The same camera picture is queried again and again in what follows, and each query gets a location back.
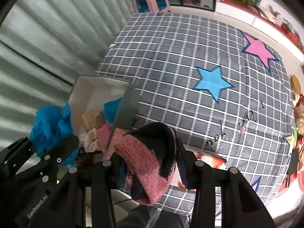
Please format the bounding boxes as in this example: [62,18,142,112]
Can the white polka dot cloth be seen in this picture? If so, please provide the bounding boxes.
[79,128,101,153]

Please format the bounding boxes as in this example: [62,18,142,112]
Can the blue cloth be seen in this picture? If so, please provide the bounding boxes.
[29,104,74,158]

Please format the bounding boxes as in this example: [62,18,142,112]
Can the cream knit hat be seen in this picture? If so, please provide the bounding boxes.
[81,109,105,132]

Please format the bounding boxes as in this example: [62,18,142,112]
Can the pink black knit hat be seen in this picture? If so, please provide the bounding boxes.
[114,122,176,205]

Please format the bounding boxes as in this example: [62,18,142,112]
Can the blue knit hat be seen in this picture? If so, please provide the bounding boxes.
[103,98,122,124]

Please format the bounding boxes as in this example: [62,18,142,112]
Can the grey checkered star rug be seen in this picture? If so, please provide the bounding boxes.
[96,12,294,205]

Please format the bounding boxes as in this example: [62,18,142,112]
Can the white fabric storage box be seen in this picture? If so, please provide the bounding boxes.
[67,76,143,157]

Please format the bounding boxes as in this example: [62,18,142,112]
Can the round wooden lid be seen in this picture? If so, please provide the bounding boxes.
[290,75,301,95]

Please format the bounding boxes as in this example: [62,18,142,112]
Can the pale green curtain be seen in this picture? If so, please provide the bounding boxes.
[1,0,133,148]

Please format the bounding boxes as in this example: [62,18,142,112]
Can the pink plastic stool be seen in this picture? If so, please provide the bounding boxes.
[132,0,171,13]

